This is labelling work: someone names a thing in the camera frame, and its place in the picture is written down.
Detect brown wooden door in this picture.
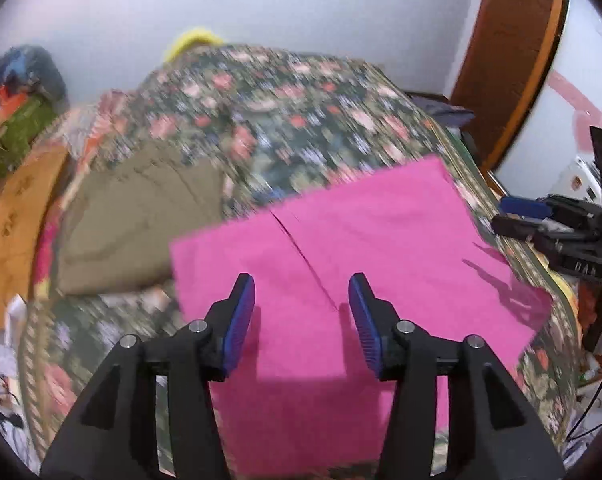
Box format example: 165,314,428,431
448,0,572,173

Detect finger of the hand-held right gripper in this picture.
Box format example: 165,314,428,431
499,196,554,219
491,214,552,242

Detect patterned orange folded cloth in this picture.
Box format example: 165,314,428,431
56,89,147,171

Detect floral bed blanket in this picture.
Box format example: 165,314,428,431
19,44,582,478

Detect pile of colourful clothes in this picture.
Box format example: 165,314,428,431
0,44,68,186

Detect yellow pillow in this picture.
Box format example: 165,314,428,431
163,27,225,65

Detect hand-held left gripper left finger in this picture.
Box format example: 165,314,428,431
40,273,256,480

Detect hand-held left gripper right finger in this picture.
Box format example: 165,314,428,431
348,272,566,480

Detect pink pants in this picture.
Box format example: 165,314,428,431
169,154,554,478

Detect olive green folded pants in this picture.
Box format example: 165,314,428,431
57,138,227,296

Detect dark blue cloth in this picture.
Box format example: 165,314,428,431
406,91,476,131

